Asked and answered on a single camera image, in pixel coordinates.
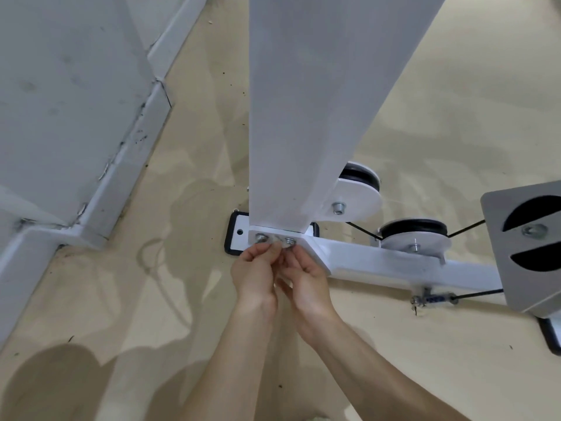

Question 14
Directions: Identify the person's right forearm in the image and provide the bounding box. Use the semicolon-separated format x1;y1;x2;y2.
302;310;470;421

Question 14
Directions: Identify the person's left forearm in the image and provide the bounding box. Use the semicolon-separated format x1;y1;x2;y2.
179;302;281;421

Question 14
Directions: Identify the person's right hand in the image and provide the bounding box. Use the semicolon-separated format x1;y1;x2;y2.
276;247;338;329

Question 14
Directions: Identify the white gym machine frame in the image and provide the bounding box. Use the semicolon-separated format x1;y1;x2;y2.
223;0;561;356

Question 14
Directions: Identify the person's left hand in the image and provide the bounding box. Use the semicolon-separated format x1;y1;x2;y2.
231;241;283;316

